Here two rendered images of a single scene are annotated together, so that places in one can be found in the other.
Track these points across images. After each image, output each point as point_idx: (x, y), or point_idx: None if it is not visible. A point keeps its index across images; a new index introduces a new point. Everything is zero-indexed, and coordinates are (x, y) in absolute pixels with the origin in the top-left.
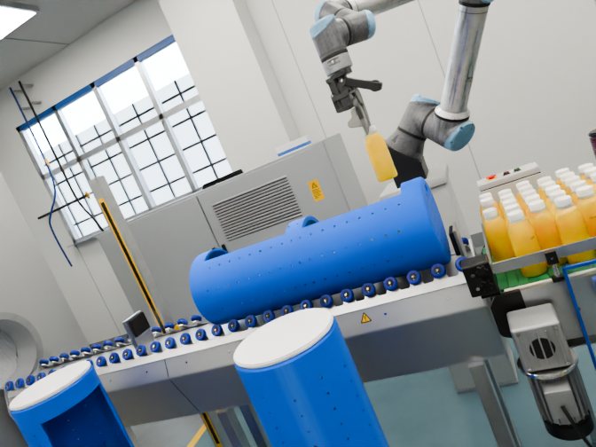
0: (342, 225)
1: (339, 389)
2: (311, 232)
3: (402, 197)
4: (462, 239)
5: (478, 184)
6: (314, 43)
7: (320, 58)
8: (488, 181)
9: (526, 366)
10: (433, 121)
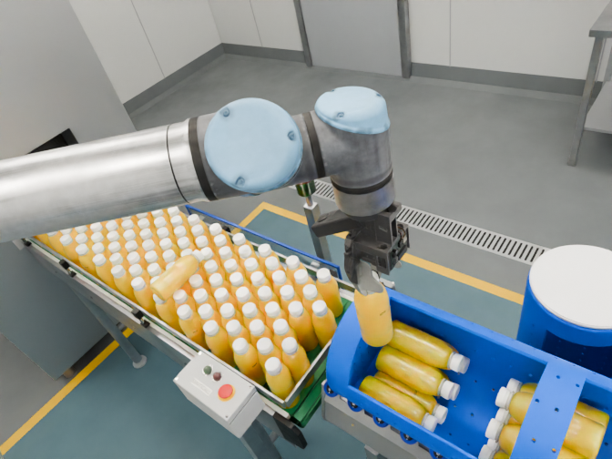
0: (480, 326)
1: None
2: (532, 348)
3: (392, 294)
4: None
5: (244, 396)
6: (389, 134)
7: (392, 163)
8: (237, 386)
9: None
10: None
